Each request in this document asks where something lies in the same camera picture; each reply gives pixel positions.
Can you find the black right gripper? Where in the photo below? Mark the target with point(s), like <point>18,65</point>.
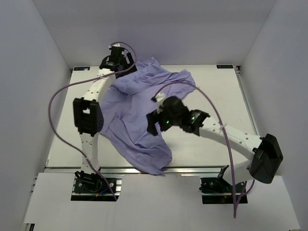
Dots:
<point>154,117</point>

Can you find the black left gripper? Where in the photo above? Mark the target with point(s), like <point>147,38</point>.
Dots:
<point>131,70</point>

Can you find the lilac zip jacket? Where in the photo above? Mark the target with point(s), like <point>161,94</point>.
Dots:
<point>126,105</point>

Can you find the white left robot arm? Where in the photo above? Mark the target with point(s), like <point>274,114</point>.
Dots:
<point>88,117</point>

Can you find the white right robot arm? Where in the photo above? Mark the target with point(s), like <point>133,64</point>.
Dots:
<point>263,154</point>

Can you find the dark left corner label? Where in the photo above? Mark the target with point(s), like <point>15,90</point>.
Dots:
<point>81,68</point>

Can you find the dark table corner label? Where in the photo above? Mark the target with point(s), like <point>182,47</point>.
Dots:
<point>224,66</point>

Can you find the white front cover board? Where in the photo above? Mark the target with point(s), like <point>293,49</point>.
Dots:
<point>149,203</point>

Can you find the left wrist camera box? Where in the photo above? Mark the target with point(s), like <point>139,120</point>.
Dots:
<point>116,54</point>

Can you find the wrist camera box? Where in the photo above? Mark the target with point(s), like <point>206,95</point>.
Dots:
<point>173,105</point>
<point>116,54</point>

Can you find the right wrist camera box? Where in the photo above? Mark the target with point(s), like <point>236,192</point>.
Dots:
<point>173,105</point>

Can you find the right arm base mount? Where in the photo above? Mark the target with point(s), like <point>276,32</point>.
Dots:
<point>216,191</point>

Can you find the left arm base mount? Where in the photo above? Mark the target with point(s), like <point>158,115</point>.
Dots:
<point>91,187</point>

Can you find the aluminium table front rail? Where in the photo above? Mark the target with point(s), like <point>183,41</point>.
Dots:
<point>132,170</point>

